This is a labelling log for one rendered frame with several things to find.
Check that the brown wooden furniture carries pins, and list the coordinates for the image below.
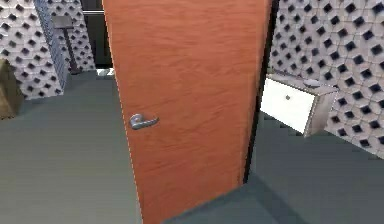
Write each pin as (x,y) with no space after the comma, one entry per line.
(8,91)

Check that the orange wooden room door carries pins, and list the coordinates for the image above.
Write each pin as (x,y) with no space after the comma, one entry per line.
(186,83)

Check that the grey dish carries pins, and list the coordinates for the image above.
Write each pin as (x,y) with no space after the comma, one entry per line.
(311,82)

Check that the white cabinet with grey top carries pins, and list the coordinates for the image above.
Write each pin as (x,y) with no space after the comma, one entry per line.
(290,105)

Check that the black floor lamp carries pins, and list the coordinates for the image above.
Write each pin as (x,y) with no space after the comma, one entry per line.
(66,36)

